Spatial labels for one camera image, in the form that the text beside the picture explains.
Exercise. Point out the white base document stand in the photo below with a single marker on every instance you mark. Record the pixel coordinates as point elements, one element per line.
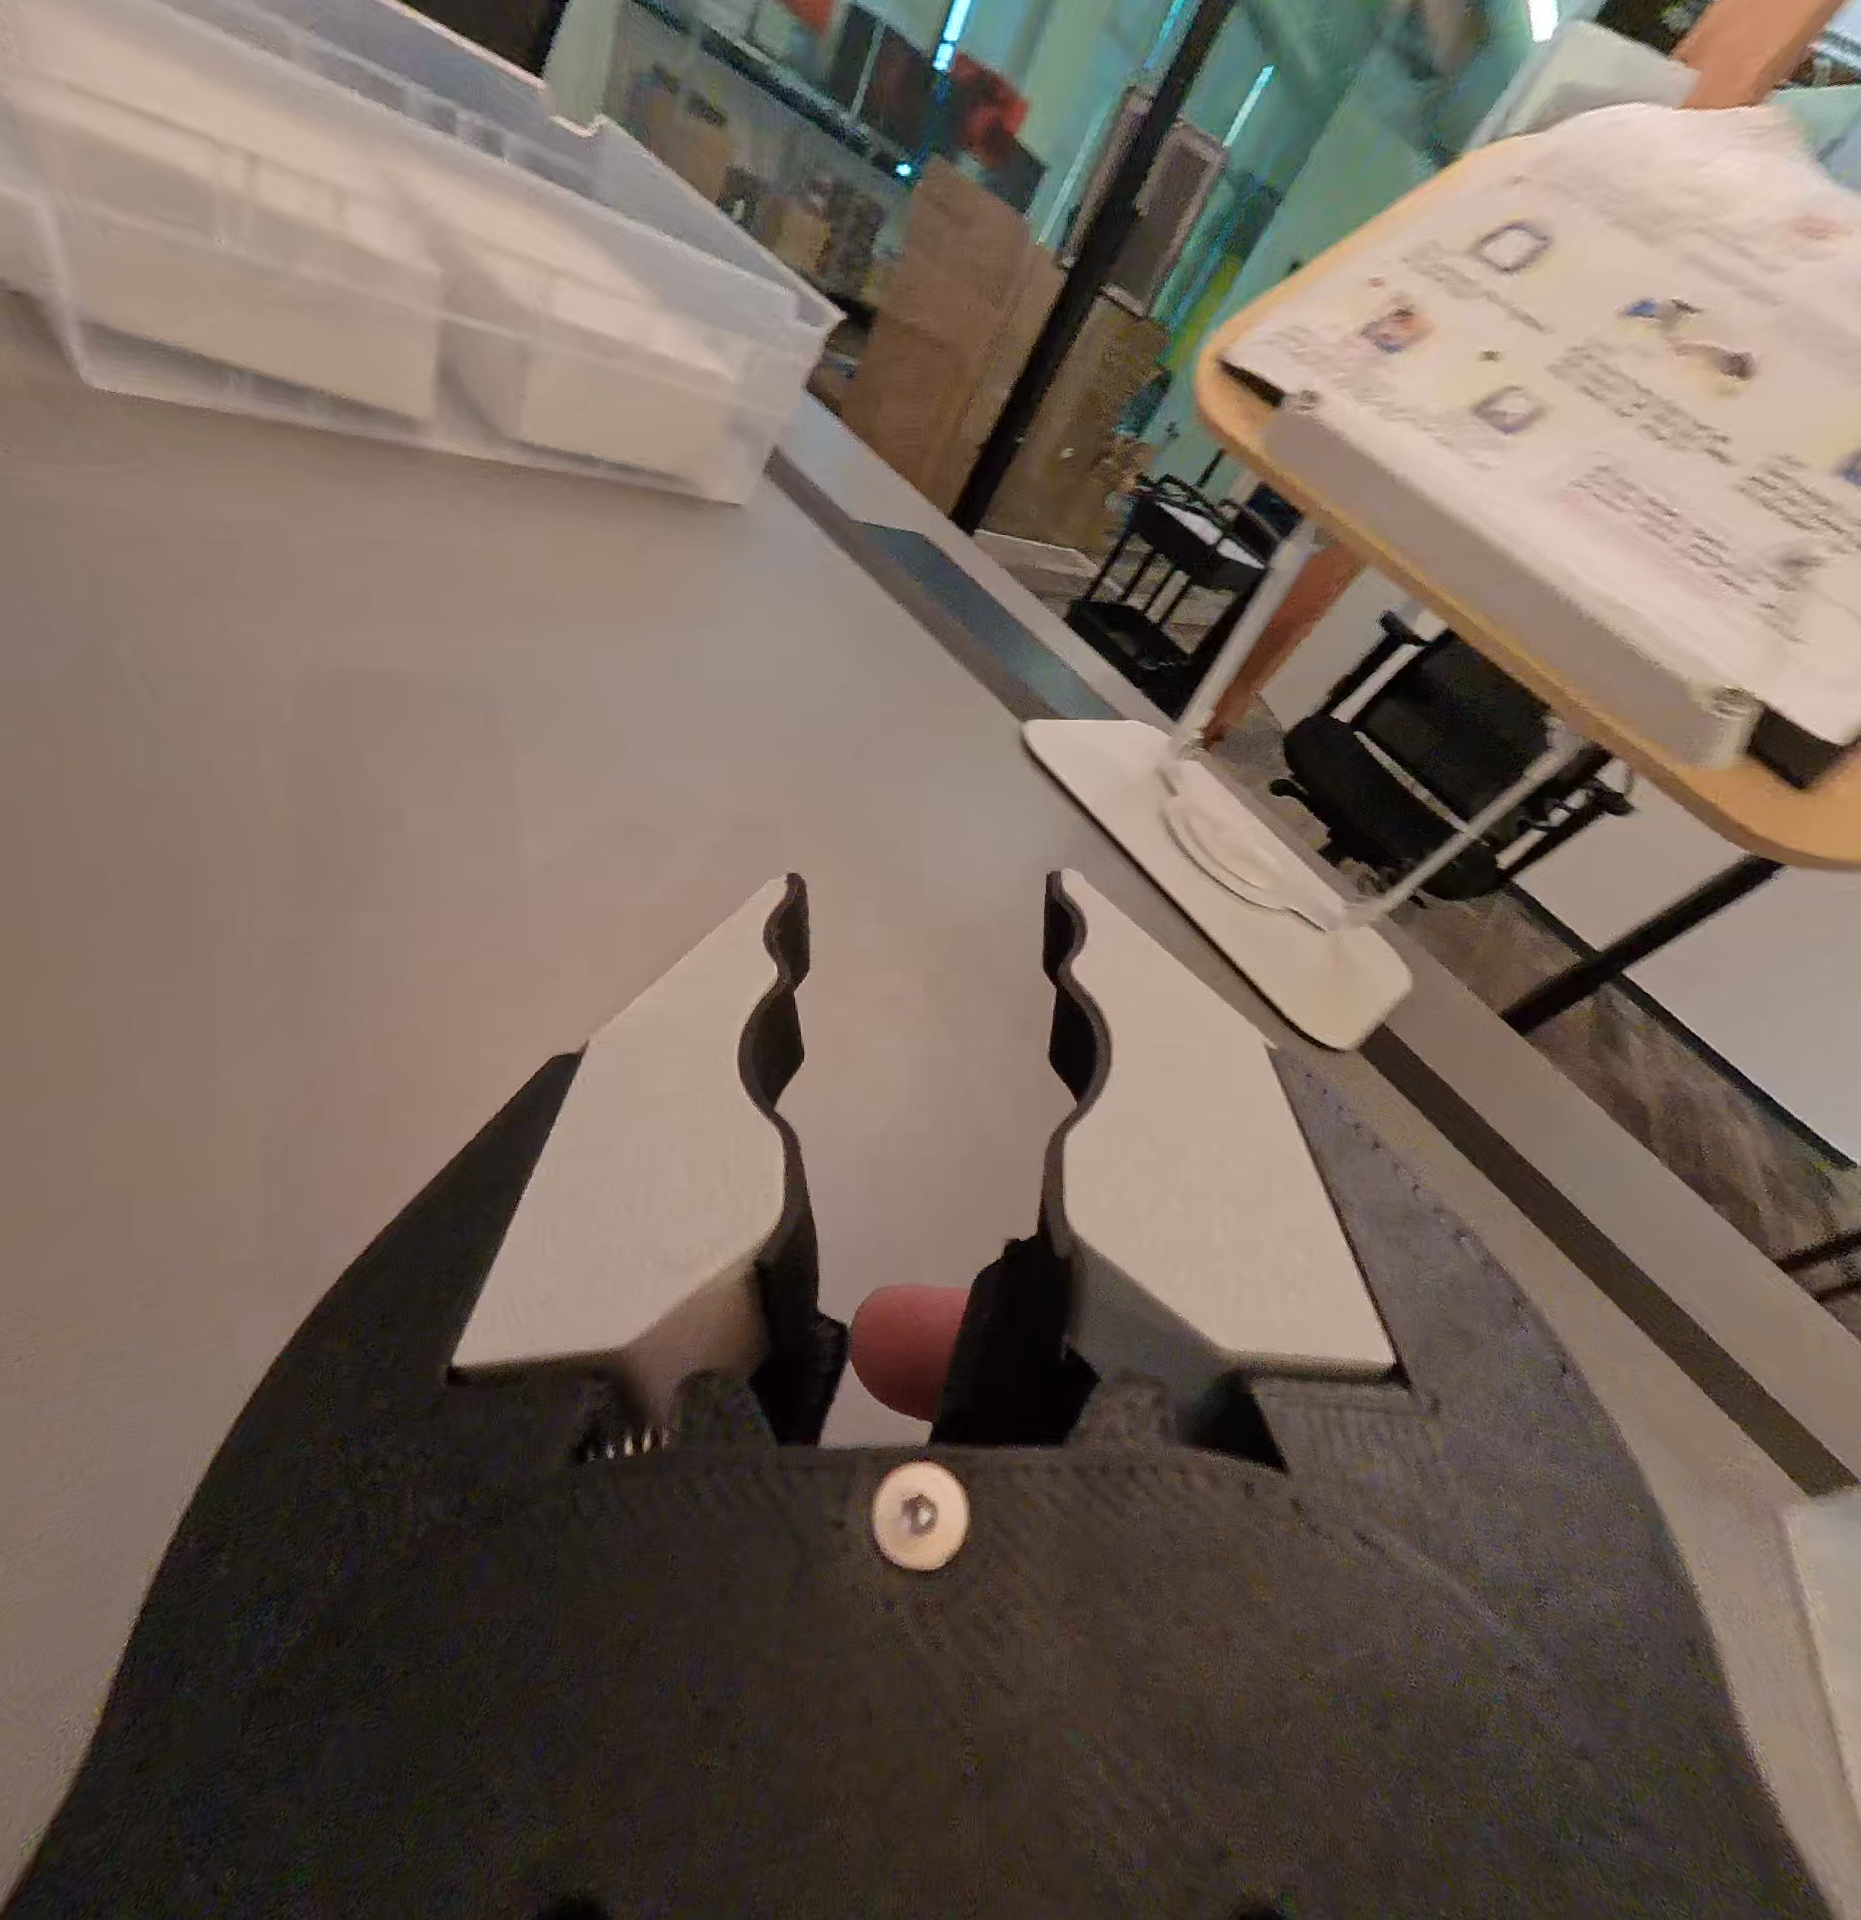
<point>1108,778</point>

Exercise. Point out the clear plastic storage bin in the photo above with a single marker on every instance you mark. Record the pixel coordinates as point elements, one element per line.
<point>690,225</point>

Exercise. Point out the black pillar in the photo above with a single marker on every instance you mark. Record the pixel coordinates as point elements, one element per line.
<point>1042,382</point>

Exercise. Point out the brown cardboard box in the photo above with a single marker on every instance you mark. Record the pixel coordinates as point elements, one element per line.
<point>946,329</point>
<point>1102,449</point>

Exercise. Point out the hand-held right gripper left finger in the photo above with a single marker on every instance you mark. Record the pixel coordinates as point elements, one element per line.
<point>630,1199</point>

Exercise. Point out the black office chair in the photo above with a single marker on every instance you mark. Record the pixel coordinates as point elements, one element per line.
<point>1395,750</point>

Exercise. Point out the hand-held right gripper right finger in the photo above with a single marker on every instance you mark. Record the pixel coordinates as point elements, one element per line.
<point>1216,1199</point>

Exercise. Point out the black metal table leg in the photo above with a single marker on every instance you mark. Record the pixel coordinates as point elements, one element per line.
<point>1635,947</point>

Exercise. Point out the white cardboard box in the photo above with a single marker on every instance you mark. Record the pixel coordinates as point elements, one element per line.
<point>599,375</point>
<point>240,254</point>

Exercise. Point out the printed instruction sheet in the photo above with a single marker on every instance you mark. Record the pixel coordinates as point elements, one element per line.
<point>1621,300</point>

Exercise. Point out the storage shelf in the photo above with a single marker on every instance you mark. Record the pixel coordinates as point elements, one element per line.
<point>869,90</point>

